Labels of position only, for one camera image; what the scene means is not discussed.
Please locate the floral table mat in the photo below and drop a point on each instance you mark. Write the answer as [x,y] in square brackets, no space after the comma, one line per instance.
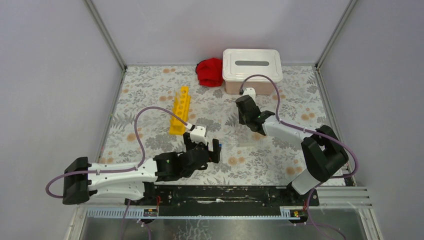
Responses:
[140,128]

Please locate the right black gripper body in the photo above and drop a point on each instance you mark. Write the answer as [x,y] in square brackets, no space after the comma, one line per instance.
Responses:
[242,119]

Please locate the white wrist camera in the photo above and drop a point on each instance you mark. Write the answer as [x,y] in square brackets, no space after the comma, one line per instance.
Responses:
[197,133]
[249,91]

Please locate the white slotted cable duct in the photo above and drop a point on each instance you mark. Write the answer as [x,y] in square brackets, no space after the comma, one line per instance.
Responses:
[152,214]

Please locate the clear plastic container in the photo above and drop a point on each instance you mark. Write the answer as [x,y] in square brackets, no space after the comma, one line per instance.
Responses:
[244,136]

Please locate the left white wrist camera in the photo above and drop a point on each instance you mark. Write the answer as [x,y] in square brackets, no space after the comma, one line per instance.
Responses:
[197,133]

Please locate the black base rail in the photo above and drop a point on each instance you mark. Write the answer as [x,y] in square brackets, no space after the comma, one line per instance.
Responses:
[226,199]

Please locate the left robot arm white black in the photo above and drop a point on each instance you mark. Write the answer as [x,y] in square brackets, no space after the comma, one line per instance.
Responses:
[84,180]

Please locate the yellow test tube rack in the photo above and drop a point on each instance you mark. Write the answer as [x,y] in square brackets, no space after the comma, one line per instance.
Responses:
[181,106]

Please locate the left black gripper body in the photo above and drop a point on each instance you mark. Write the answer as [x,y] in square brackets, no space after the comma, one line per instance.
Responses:
[205,151]

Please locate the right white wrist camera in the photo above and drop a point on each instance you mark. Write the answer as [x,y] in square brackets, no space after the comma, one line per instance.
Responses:
[249,91]

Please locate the red cloth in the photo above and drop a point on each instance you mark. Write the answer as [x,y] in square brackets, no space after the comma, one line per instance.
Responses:
[209,72]

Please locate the white plastic box lid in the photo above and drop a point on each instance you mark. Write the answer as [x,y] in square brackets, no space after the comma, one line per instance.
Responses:
[238,64]

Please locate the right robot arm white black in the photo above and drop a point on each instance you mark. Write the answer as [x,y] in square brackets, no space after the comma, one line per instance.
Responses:
[323,157]

